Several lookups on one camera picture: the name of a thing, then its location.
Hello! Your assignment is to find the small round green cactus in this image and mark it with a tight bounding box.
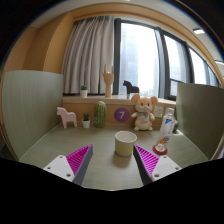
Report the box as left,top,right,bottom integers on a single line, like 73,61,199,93
173,120,179,133

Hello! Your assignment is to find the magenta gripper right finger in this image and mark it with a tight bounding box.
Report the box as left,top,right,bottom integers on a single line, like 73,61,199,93
133,145,181,185

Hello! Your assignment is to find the white wall socket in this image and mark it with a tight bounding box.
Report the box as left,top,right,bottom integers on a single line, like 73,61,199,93
154,106,163,117

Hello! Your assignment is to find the grey curtain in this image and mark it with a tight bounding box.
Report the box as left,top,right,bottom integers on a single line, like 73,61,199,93
61,16,114,94

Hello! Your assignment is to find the left grey desk partition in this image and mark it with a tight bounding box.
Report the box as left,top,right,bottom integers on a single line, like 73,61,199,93
1,70,63,160

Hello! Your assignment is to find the plush mouse toy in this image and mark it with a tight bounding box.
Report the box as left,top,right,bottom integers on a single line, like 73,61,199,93
131,93,158,131

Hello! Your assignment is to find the grey desk partition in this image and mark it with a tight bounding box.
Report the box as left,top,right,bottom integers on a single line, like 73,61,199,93
176,83,224,160
1,70,63,160

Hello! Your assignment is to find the red round coaster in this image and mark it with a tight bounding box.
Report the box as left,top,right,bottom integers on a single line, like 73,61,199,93
153,145,168,155

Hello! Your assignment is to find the wooden hand model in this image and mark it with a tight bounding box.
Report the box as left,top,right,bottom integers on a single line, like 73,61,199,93
103,65,114,98

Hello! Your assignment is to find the pale yellow paper cup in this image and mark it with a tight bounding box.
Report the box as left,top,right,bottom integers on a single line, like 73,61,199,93
115,131,137,156

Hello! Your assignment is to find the right grey desk partition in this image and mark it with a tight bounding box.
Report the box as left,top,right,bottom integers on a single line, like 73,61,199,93
176,83,224,160

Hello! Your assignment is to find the green ceramic cactus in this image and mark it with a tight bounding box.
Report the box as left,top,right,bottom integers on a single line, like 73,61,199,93
94,101,107,128

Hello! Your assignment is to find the purple round number sign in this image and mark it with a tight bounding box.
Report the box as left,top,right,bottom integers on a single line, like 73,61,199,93
114,107,130,123

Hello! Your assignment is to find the black horse figure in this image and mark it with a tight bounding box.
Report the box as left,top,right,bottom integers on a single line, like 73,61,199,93
123,80,139,97

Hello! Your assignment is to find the small potted plant white pot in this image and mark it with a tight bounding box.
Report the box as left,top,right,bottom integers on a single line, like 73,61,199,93
82,113,90,128

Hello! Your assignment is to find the clear plastic water bottle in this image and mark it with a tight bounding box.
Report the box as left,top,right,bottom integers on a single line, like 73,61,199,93
156,108,175,148

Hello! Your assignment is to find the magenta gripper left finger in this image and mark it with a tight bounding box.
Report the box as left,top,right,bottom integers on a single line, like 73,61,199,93
44,144,93,186

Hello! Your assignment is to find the potted plant on sill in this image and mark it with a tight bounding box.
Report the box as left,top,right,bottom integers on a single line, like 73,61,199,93
80,85,88,98

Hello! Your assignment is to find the pink wooden horse figure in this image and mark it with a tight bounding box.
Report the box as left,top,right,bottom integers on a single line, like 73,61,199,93
57,107,77,128

